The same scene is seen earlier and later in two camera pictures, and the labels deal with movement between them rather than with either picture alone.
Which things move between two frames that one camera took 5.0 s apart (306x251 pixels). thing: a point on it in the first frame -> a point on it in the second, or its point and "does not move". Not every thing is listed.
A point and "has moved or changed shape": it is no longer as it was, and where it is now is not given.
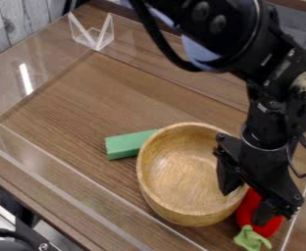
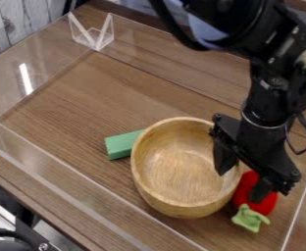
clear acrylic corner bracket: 91,37 does not move
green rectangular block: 126,145 does not move
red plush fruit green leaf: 254,234 has moved or changed shape
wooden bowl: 178,176 has moved or changed shape
